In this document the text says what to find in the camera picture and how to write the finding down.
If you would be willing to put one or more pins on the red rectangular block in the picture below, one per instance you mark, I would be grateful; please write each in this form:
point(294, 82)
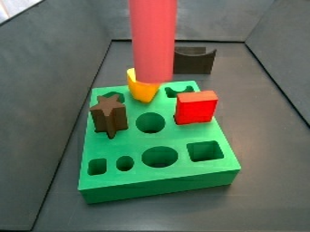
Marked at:
point(195, 107)

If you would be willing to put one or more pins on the yellow pentagon block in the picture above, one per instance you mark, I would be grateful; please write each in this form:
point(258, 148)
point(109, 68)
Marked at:
point(143, 91)

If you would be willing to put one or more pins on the brown star block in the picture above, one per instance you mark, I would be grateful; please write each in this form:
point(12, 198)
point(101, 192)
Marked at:
point(108, 115)

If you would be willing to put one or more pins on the black curved block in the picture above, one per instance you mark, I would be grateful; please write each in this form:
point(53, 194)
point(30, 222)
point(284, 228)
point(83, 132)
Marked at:
point(192, 60)

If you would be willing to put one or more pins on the green shape sorter board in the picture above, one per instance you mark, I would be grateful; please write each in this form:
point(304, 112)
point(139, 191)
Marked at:
point(156, 157)

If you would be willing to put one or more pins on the red oval cylinder peg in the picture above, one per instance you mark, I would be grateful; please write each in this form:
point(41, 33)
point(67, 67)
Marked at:
point(152, 27)

